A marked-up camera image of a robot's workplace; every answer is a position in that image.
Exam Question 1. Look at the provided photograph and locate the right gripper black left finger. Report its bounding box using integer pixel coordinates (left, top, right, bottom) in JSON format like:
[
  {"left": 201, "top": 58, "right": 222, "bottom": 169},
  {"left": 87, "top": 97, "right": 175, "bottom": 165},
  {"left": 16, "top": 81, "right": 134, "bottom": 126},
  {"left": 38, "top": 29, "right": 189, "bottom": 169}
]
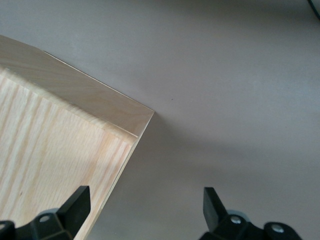
[{"left": 0, "top": 185, "right": 91, "bottom": 240}]

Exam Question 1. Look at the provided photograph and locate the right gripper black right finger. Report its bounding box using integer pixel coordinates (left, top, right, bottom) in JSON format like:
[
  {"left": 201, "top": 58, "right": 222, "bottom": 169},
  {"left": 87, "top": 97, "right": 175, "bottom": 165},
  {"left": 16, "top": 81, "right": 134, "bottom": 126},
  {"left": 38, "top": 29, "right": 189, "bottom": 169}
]
[{"left": 199, "top": 186, "right": 303, "bottom": 240}]

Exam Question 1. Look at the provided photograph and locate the light wooden drawer cabinet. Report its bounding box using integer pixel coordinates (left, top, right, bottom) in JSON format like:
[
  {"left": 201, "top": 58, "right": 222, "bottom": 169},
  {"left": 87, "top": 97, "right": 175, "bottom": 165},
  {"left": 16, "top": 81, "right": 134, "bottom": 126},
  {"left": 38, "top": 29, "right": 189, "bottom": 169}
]
[{"left": 0, "top": 34, "right": 155, "bottom": 240}]

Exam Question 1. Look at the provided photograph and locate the brown table cover sheet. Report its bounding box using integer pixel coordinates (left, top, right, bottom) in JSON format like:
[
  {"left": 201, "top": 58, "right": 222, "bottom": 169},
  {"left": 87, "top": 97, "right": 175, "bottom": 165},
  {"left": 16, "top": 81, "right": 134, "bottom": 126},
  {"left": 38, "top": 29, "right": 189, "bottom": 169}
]
[{"left": 0, "top": 0, "right": 320, "bottom": 240}]

